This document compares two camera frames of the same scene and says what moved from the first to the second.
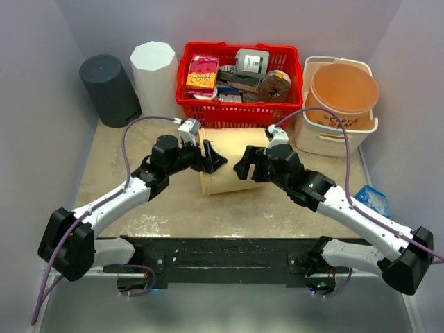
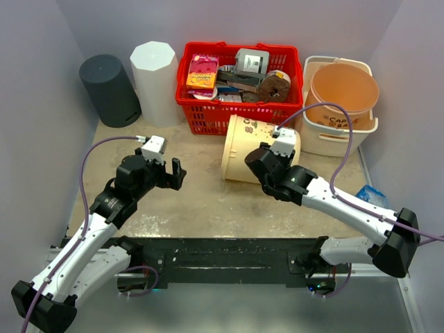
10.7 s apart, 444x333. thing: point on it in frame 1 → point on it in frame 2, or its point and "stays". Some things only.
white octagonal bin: (154, 71) stays
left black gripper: (202, 160) → (166, 175)
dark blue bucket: (116, 103) stays
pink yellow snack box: (202, 75) stays
